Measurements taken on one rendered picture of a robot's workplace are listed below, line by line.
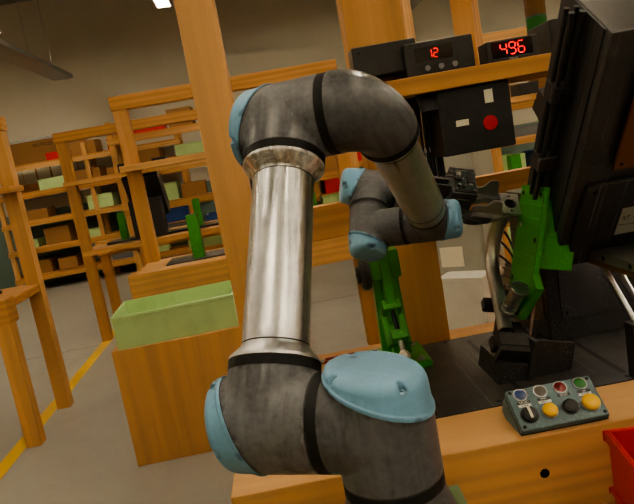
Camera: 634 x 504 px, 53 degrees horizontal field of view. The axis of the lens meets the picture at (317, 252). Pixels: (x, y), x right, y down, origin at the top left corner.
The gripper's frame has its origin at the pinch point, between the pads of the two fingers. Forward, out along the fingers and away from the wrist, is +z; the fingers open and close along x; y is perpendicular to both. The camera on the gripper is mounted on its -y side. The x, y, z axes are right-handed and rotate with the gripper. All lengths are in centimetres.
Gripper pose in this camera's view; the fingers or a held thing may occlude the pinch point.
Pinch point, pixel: (504, 209)
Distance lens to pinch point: 140.4
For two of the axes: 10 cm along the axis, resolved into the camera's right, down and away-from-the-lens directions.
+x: 0.3, -8.1, 5.9
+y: 1.2, -5.8, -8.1
